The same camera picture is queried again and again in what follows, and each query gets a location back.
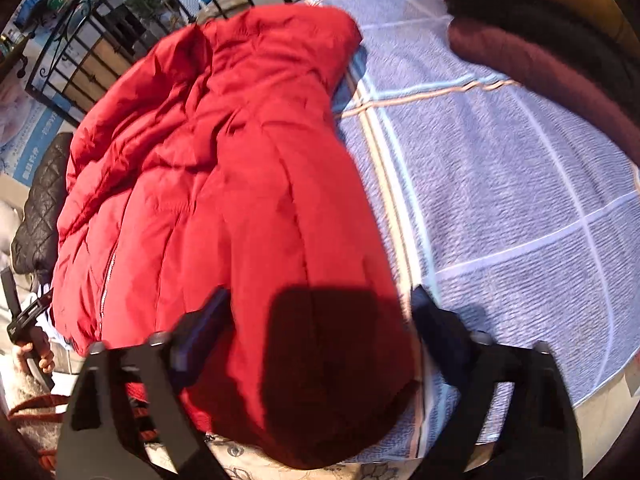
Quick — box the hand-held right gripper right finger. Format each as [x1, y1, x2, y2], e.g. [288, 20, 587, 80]
[410, 284, 586, 480]

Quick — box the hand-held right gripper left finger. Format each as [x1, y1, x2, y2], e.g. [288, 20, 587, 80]
[55, 287, 233, 480]

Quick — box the red puffer jacket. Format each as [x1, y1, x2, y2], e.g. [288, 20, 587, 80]
[50, 4, 423, 471]

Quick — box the person's left forearm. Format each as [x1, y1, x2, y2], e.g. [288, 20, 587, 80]
[0, 365, 66, 461]

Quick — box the person's left hand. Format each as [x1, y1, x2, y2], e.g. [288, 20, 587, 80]
[12, 330, 56, 376]

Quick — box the black quilted leather jacket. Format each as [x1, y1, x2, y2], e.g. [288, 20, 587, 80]
[10, 132, 76, 273]

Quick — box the floral mattress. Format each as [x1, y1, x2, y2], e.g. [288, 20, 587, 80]
[145, 430, 426, 480]

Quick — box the blue plaid bedsheet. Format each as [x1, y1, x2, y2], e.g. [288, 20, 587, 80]
[295, 0, 640, 463]

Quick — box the wooden board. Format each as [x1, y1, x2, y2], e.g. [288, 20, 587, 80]
[65, 42, 136, 111]

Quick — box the maroon garment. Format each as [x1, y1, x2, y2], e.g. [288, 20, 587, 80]
[447, 17, 640, 161]

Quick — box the beige blanket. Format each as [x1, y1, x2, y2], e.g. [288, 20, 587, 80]
[197, 0, 261, 23]

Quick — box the black ribbed garment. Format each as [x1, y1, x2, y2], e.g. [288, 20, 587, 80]
[442, 0, 631, 61]

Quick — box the red cord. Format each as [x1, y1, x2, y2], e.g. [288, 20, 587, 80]
[7, 392, 156, 466]

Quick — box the blue and white wall poster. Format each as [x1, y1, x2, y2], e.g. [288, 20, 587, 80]
[0, 75, 66, 176]

